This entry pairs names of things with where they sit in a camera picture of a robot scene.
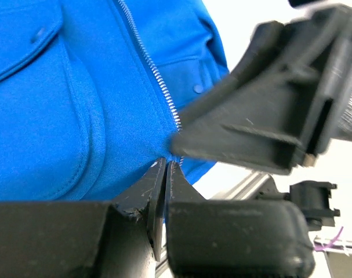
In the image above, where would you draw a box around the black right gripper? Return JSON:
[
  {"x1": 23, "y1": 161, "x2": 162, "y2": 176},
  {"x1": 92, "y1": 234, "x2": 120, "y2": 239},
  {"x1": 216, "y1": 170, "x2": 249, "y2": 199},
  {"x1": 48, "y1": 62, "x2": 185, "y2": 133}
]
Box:
[{"x1": 171, "y1": 4, "x2": 352, "y2": 175}]

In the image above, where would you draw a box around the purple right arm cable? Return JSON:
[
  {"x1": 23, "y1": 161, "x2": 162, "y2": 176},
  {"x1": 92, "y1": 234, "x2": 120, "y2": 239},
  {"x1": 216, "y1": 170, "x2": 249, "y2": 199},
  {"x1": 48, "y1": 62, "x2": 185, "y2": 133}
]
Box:
[{"x1": 313, "y1": 227, "x2": 345, "y2": 251}]

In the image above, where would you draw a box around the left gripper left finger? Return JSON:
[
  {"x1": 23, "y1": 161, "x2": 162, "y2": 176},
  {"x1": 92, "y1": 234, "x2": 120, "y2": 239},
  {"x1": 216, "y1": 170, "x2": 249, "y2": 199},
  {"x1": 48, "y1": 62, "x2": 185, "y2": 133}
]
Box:
[{"x1": 0, "y1": 159, "x2": 166, "y2": 277}]

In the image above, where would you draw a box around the blue zip-up jacket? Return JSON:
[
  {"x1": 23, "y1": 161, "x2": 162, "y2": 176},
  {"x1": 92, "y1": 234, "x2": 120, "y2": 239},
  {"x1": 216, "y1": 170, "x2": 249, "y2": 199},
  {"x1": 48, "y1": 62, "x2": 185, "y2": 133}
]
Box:
[{"x1": 0, "y1": 1, "x2": 228, "y2": 201}]

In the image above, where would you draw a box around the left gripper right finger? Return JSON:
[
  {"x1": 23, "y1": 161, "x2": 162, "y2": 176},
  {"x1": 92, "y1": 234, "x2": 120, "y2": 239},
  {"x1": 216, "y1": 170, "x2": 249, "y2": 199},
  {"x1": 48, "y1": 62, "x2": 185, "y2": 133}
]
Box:
[{"x1": 165, "y1": 162, "x2": 315, "y2": 277}]

